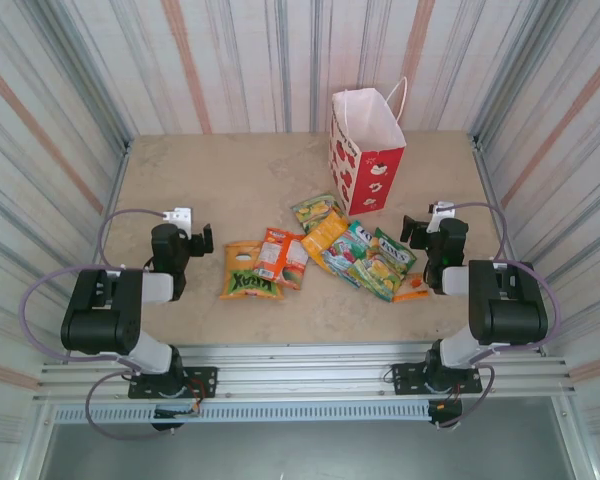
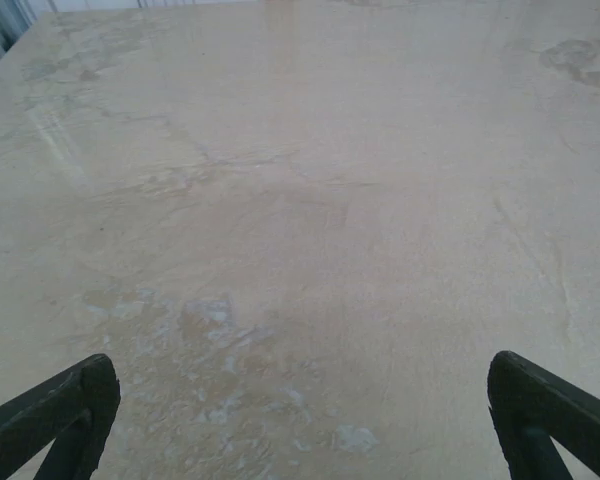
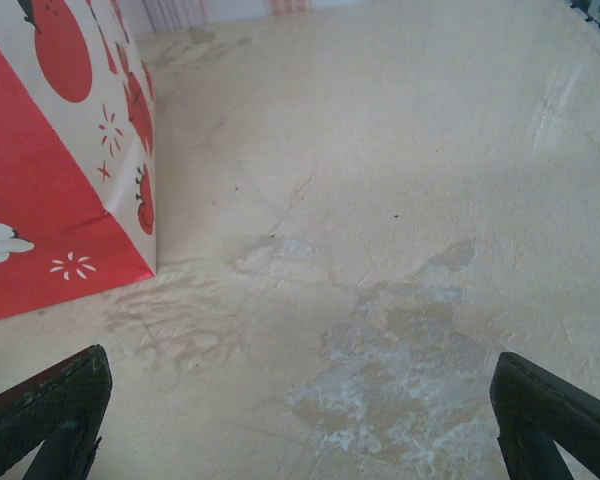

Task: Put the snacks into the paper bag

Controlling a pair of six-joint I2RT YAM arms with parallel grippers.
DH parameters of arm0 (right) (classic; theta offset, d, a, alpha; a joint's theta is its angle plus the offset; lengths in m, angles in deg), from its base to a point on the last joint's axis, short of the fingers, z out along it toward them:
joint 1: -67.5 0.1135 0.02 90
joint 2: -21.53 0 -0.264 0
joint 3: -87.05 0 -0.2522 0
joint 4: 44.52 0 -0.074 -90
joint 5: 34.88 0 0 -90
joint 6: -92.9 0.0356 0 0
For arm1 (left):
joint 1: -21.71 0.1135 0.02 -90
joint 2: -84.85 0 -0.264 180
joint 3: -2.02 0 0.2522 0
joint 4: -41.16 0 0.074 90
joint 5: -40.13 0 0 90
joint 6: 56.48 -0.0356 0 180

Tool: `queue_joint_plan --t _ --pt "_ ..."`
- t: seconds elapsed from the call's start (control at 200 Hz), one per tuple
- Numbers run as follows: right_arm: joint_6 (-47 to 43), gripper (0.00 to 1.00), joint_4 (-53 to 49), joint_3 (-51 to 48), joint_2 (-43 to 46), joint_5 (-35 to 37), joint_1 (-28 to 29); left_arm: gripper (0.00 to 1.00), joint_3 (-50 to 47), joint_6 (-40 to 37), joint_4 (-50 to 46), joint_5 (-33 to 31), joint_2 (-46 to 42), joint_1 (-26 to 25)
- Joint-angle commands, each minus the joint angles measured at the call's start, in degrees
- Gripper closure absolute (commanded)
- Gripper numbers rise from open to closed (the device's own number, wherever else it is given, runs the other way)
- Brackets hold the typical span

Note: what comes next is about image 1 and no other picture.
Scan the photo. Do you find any green lemon candy bag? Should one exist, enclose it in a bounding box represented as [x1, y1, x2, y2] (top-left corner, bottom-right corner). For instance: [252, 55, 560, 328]
[347, 227, 418, 303]

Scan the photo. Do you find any orange Krax snack bag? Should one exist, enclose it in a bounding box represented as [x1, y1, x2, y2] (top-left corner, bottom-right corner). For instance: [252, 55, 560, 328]
[218, 240, 286, 302]

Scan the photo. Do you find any red white paper bag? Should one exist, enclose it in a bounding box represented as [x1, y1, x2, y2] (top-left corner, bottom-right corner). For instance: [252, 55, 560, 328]
[328, 75, 409, 217]

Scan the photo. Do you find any small orange snack packet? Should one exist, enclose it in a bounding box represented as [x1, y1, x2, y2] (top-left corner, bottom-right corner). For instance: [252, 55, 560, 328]
[392, 273, 430, 304]

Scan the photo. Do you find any teal red candy bag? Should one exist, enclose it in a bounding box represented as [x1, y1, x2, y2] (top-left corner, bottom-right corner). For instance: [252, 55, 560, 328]
[321, 220, 377, 289]

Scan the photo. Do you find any orange white snack bag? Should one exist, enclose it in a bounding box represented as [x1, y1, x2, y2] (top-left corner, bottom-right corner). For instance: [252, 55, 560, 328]
[252, 227, 310, 291]

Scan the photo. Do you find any yellow orange snack pouch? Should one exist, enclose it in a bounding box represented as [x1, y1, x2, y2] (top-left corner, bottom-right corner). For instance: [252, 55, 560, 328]
[300, 209, 350, 260]

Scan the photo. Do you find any green yellow candy bag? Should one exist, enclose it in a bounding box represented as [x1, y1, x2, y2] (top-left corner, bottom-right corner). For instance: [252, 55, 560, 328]
[290, 192, 349, 235]

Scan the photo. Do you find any right base black connector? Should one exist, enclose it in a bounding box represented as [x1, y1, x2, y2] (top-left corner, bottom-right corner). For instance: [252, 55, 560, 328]
[427, 399, 464, 431]

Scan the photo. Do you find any base black connector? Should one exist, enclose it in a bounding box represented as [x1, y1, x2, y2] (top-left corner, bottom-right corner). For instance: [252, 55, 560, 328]
[427, 399, 464, 431]
[151, 407, 201, 433]

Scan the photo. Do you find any left base black connector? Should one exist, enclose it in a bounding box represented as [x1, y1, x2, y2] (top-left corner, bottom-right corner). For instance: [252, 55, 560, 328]
[151, 407, 201, 433]

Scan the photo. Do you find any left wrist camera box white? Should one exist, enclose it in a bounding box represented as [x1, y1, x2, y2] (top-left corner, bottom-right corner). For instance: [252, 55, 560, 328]
[160, 206, 194, 236]

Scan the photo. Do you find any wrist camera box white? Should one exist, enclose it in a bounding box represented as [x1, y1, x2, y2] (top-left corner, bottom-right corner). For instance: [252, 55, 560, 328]
[160, 206, 194, 236]
[426, 199, 456, 234]

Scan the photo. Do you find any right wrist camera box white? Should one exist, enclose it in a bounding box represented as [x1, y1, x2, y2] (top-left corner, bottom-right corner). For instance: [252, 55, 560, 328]
[426, 199, 456, 234]

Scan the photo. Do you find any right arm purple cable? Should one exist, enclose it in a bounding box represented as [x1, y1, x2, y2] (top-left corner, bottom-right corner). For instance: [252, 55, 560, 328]
[432, 201, 563, 431]

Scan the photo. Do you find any metal table side rail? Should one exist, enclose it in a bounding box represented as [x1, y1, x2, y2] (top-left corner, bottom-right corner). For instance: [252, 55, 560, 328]
[471, 133, 549, 354]
[62, 141, 133, 364]

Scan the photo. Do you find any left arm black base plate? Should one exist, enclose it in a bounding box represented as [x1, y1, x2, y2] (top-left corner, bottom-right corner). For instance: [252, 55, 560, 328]
[127, 366, 219, 400]

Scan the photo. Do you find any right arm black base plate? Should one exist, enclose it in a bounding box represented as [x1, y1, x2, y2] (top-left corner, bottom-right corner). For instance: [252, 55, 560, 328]
[390, 363, 483, 396]

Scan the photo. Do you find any aluminium mounting rail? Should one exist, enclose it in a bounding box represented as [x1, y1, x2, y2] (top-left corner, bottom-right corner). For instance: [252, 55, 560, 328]
[32, 342, 577, 404]

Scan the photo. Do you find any grey slotted cable duct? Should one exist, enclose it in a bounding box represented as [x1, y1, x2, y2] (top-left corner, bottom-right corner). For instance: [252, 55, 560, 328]
[52, 402, 431, 425]

